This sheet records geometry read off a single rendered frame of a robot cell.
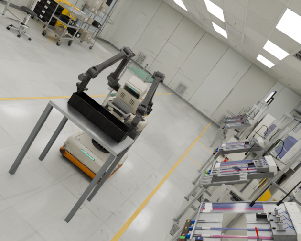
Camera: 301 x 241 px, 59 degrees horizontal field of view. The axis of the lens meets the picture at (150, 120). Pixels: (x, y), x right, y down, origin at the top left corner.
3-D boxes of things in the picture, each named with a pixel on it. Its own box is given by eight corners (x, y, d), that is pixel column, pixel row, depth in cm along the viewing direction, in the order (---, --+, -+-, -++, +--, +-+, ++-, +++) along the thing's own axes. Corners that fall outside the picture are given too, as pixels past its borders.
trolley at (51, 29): (39, 34, 680) (58, -2, 654) (55, 36, 767) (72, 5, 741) (57, 46, 684) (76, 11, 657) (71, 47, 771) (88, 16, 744)
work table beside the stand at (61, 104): (40, 157, 280) (78, 96, 258) (91, 200, 272) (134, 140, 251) (7, 171, 236) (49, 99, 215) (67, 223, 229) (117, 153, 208)
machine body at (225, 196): (193, 235, 333) (225, 201, 316) (200, 211, 399) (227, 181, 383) (236, 272, 321) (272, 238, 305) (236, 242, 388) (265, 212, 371)
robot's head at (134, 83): (130, 82, 286) (133, 73, 274) (145, 93, 284) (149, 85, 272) (122, 89, 279) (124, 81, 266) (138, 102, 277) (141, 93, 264)
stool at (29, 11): (1, 26, 548) (12, 1, 533) (12, 26, 597) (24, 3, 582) (25, 41, 559) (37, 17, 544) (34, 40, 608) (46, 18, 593)
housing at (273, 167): (270, 178, 300) (268, 166, 300) (266, 166, 347) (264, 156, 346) (278, 177, 298) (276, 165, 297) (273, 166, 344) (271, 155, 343)
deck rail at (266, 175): (210, 182, 320) (209, 177, 319) (210, 181, 322) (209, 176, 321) (274, 177, 297) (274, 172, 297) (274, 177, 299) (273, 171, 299)
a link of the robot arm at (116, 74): (139, 53, 249) (133, 45, 251) (131, 53, 238) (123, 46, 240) (116, 85, 274) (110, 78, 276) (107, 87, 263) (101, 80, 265)
